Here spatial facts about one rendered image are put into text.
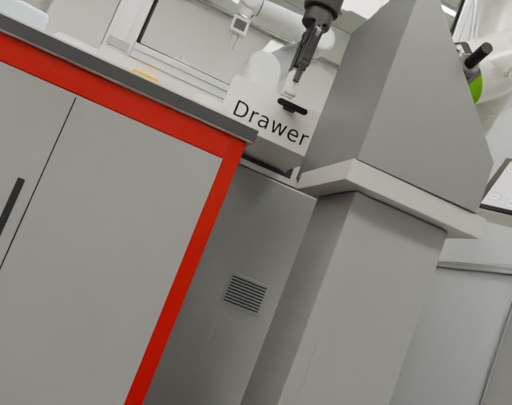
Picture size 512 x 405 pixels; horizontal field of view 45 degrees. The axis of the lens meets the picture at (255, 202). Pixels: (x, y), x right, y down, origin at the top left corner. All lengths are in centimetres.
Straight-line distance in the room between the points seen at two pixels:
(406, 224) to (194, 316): 75
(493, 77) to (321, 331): 61
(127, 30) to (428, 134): 92
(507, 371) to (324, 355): 94
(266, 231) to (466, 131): 74
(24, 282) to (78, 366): 16
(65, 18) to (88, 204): 407
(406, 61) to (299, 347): 54
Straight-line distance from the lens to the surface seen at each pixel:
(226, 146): 110
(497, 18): 169
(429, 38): 118
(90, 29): 506
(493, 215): 195
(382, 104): 111
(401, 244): 115
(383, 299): 114
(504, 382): 196
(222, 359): 173
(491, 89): 134
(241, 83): 142
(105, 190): 107
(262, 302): 173
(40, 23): 117
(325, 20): 161
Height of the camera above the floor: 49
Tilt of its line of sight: 8 degrees up
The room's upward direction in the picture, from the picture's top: 21 degrees clockwise
